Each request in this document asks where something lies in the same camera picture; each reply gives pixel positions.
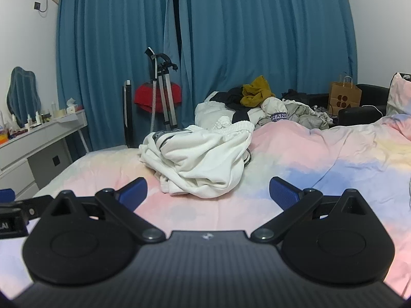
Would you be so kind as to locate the brown paper bag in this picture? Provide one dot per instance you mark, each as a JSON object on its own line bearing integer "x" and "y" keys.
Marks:
{"x": 345, "y": 98}

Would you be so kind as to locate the white puffy jacket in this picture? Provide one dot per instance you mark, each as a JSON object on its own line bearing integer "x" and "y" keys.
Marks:
{"x": 212, "y": 110}

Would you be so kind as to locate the pastel tie-dye duvet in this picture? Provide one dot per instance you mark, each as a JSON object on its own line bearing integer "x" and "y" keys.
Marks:
{"x": 321, "y": 166}

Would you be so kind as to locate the blue framed mirror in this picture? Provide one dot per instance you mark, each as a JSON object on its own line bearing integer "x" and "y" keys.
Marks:
{"x": 24, "y": 96}

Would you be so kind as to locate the blue curtain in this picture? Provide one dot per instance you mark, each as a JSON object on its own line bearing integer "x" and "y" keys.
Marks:
{"x": 263, "y": 32}
{"x": 102, "y": 54}

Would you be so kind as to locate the white pants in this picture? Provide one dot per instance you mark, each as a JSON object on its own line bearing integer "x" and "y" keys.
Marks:
{"x": 199, "y": 160}

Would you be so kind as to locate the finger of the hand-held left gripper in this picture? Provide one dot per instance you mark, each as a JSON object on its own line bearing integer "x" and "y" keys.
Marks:
{"x": 7, "y": 194}

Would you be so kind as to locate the mustard yellow garment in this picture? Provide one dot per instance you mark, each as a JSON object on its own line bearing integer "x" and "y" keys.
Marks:
{"x": 257, "y": 93}

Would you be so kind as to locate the pile of mixed clothes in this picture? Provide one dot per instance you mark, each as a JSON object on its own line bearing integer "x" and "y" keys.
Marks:
{"x": 295, "y": 114}

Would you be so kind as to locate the pastel tie-dye pillow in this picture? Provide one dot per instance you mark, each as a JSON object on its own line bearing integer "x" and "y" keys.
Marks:
{"x": 399, "y": 96}

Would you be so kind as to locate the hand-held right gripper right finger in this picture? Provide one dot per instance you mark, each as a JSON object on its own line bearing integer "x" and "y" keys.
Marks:
{"x": 283, "y": 193}

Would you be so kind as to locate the black bedside cabinet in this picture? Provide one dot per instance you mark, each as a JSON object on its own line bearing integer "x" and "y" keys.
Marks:
{"x": 362, "y": 115}

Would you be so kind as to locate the black garment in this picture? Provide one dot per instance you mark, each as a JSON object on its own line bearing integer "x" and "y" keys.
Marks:
{"x": 232, "y": 98}

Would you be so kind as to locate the black bag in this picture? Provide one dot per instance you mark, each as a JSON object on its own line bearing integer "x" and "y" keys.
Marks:
{"x": 293, "y": 95}

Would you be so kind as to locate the white tissue box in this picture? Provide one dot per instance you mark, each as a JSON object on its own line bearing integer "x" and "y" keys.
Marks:
{"x": 74, "y": 107}

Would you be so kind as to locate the white bottle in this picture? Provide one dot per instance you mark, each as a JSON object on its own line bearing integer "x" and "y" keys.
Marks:
{"x": 54, "y": 110}

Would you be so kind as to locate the red cloth item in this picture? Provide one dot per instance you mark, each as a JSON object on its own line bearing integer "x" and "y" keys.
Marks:
{"x": 144, "y": 98}

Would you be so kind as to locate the white dressing desk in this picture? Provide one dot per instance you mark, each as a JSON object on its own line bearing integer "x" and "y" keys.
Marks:
{"x": 41, "y": 141}

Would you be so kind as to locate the garment steamer stand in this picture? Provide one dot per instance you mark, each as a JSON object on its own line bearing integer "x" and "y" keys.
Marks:
{"x": 167, "y": 96}

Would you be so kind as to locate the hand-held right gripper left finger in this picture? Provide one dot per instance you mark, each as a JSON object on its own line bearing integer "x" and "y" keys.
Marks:
{"x": 135, "y": 190}

